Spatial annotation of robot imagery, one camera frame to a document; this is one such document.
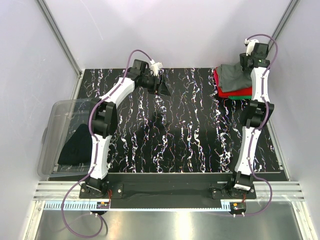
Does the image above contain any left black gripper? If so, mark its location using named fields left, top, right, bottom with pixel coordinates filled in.
left=140, top=73, right=171, bottom=97

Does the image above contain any grey t shirt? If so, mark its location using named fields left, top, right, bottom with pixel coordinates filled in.
left=216, top=62, right=252, bottom=93

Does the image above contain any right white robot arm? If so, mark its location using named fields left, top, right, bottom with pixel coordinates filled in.
left=227, top=39, right=275, bottom=199

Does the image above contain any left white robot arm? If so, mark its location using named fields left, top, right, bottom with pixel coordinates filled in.
left=84, top=59, right=171, bottom=198

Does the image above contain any red folded t shirt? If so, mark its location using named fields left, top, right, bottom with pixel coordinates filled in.
left=213, top=71, right=253, bottom=99

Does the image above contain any green folded t shirt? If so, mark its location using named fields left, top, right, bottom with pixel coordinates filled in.
left=228, top=95, right=252, bottom=101

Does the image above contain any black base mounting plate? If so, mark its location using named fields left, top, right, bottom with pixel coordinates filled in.
left=79, top=173, right=257, bottom=200

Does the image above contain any clear plastic bin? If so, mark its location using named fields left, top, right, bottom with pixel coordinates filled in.
left=38, top=98, right=97, bottom=177

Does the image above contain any black t shirt in bin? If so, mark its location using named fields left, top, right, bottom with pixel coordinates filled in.
left=58, top=124, right=92, bottom=166

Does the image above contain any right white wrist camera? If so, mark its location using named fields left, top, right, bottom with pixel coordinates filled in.
left=244, top=38, right=259, bottom=56

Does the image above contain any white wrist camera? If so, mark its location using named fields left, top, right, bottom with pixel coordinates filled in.
left=244, top=38, right=259, bottom=56
left=150, top=59, right=163, bottom=76

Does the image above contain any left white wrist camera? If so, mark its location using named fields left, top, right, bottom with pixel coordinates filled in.
left=150, top=59, right=163, bottom=76

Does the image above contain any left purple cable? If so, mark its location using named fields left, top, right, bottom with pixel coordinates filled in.
left=60, top=49, right=155, bottom=239

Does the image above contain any white slotted cable duct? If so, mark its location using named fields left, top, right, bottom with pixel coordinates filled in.
left=43, top=201, right=233, bottom=211

